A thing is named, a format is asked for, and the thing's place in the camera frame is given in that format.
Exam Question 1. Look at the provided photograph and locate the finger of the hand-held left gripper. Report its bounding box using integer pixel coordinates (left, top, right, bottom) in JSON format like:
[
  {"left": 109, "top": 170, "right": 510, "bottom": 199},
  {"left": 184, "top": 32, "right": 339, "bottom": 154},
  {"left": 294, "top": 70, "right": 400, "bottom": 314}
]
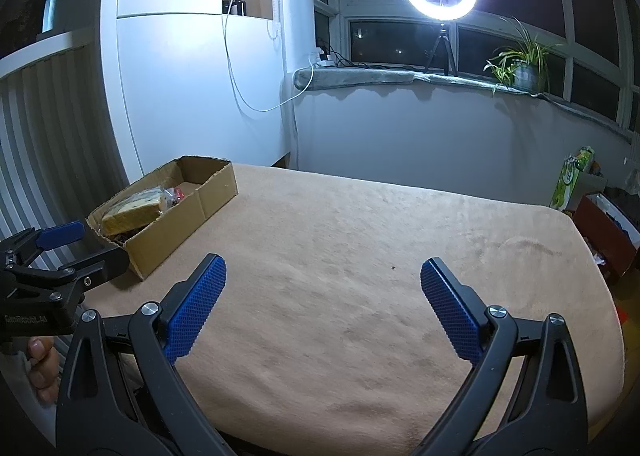
[
  {"left": 12, "top": 243, "right": 132, "bottom": 309},
  {"left": 0, "top": 221, "right": 86, "bottom": 268}
]

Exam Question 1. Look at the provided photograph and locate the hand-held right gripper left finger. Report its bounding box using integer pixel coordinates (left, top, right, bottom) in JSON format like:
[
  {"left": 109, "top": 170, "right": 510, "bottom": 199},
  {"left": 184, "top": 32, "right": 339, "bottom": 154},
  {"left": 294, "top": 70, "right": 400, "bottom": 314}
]
[{"left": 55, "top": 252, "right": 228, "bottom": 456}]

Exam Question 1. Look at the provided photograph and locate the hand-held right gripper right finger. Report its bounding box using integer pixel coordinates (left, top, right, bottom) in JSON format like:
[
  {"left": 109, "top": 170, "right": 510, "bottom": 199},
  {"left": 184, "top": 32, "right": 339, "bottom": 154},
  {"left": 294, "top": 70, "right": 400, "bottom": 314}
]
[{"left": 412, "top": 257, "right": 591, "bottom": 456}]

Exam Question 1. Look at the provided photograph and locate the yellow snack packet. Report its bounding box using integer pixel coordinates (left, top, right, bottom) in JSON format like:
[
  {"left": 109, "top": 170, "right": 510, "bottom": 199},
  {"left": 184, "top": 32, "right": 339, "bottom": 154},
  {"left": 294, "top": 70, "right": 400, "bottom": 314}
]
[{"left": 101, "top": 187, "right": 168, "bottom": 237}]

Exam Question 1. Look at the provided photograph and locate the brown cardboard box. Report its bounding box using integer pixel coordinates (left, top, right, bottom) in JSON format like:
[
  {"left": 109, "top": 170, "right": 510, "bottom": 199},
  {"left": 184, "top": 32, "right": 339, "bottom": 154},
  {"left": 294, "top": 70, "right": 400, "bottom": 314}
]
[{"left": 86, "top": 155, "right": 238, "bottom": 281}]

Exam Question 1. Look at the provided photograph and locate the clear packet of red dates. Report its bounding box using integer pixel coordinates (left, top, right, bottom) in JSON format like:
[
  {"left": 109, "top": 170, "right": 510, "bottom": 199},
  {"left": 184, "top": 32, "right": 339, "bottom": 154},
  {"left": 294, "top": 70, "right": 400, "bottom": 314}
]
[{"left": 160, "top": 186, "right": 188, "bottom": 209}]

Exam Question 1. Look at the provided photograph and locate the person's left hand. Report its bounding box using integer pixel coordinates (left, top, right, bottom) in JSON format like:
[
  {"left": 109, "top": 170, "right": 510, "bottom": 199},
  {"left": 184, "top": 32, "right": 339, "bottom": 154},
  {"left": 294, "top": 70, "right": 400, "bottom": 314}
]
[{"left": 22, "top": 336, "right": 68, "bottom": 404}]

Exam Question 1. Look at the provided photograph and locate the white slatted panel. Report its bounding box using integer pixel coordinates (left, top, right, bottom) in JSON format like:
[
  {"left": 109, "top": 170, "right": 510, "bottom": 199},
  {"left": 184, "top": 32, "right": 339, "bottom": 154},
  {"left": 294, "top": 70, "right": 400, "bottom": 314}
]
[{"left": 0, "top": 29, "right": 131, "bottom": 257}]

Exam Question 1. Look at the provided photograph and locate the red box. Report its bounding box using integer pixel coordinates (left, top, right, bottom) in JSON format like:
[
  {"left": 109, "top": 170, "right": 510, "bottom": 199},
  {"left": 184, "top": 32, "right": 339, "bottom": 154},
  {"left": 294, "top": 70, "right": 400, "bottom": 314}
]
[{"left": 572, "top": 193, "right": 638, "bottom": 282}]

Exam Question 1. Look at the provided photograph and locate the green printed bag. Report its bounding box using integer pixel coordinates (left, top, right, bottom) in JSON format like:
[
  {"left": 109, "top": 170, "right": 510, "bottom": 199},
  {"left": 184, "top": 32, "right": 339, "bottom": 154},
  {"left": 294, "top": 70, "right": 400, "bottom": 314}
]
[{"left": 550, "top": 146, "right": 597, "bottom": 212}]

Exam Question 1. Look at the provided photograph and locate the white cabinet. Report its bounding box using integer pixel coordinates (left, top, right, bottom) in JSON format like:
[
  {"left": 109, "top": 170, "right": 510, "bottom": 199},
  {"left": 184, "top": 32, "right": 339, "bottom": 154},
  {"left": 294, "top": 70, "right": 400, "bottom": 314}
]
[{"left": 102, "top": 0, "right": 293, "bottom": 187}]

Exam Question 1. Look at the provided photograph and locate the grey cardboard box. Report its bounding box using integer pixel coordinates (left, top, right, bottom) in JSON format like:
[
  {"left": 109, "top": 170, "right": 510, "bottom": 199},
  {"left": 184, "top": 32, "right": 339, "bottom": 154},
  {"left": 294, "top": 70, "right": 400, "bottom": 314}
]
[{"left": 575, "top": 171, "right": 607, "bottom": 209}]

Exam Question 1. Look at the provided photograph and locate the potted spider plant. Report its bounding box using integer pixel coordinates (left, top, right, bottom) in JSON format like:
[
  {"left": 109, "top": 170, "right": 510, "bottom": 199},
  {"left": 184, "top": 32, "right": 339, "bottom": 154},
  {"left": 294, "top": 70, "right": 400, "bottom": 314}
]
[{"left": 484, "top": 16, "right": 566, "bottom": 97}]

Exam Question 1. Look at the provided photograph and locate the black tripod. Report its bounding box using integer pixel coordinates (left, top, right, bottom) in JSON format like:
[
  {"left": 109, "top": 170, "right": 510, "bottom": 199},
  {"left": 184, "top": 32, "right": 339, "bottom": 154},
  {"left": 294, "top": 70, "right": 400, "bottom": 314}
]
[{"left": 422, "top": 19, "right": 458, "bottom": 77}]

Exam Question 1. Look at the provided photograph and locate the white cable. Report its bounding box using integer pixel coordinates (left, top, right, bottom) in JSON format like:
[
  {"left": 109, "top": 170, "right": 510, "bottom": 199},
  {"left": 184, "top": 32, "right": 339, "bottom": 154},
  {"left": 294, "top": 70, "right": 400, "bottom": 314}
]
[{"left": 220, "top": 0, "right": 316, "bottom": 113}]

